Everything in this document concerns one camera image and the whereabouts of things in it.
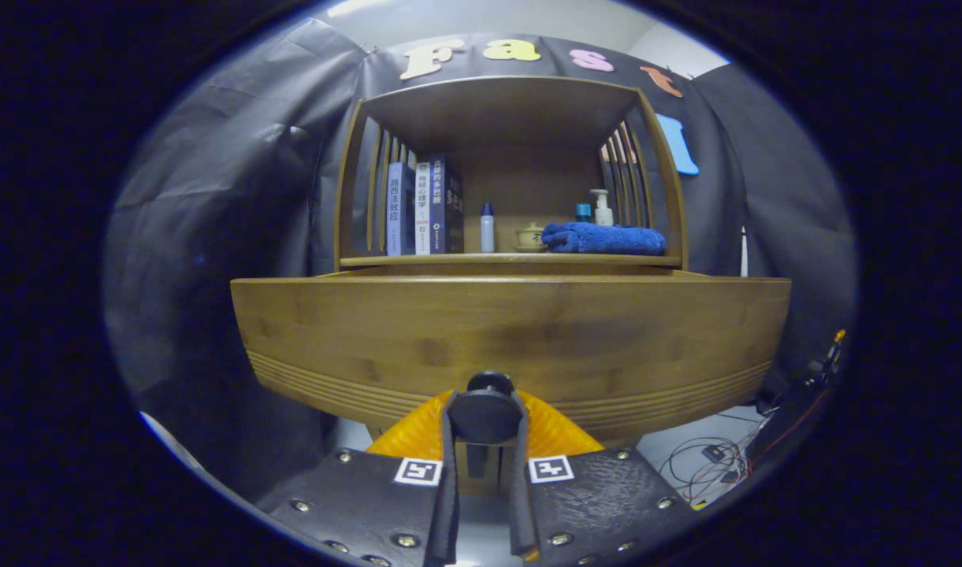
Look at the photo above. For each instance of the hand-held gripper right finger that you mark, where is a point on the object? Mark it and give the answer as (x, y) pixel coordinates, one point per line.
(521, 496)

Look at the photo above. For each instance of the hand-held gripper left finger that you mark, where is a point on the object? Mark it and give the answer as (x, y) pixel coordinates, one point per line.
(451, 488)

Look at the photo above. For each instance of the wooden countertop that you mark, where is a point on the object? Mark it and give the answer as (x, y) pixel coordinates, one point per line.
(449, 259)

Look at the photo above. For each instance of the wooden cabinet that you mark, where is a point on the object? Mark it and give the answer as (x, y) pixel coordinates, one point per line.
(520, 118)

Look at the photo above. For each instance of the cream lidded tea cup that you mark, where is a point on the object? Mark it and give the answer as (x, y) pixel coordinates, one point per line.
(529, 239)

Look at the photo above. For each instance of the white bottle with blue cap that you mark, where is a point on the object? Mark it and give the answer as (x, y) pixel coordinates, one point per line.
(487, 232)

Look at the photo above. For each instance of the blue folded towel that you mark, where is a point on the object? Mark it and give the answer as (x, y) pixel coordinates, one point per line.
(607, 239)

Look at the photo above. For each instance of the white book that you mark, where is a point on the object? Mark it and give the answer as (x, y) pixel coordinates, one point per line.
(423, 209)

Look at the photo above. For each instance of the dark blue book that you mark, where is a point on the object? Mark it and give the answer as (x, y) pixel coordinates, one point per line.
(447, 205)

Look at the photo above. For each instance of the pale blue book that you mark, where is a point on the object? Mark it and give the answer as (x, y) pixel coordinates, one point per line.
(399, 209)

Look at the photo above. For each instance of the teal bottle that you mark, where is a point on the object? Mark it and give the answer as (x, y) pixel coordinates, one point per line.
(582, 212)

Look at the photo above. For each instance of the white pump bottle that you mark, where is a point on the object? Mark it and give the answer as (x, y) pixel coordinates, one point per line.
(603, 211)

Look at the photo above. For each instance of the black device with orange tip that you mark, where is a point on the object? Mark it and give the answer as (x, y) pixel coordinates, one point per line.
(827, 364)

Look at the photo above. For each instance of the black backdrop cloth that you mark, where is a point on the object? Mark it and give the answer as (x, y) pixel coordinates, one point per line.
(228, 197)

